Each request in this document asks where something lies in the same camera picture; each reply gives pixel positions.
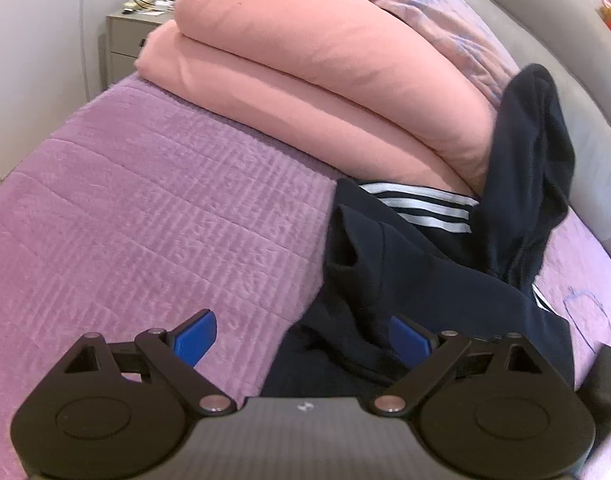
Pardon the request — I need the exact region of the navy white-striped sweatshirt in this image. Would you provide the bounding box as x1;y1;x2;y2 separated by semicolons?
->
260;63;577;398

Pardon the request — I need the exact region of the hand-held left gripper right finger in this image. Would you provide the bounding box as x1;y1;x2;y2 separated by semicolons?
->
370;314;549;417

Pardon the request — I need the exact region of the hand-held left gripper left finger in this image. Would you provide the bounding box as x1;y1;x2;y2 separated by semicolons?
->
60;309;236;417

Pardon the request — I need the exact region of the grey padded headboard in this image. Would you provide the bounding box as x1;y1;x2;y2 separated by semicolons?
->
430;0;611;261

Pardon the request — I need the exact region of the grey nightstand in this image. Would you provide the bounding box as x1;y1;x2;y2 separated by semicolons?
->
102;7;176;92

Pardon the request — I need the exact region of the purple quilted bed blanket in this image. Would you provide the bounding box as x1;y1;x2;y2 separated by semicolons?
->
0;71;611;480

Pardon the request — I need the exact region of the folded pink duvet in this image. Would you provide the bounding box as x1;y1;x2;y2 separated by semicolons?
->
134;0;496;196

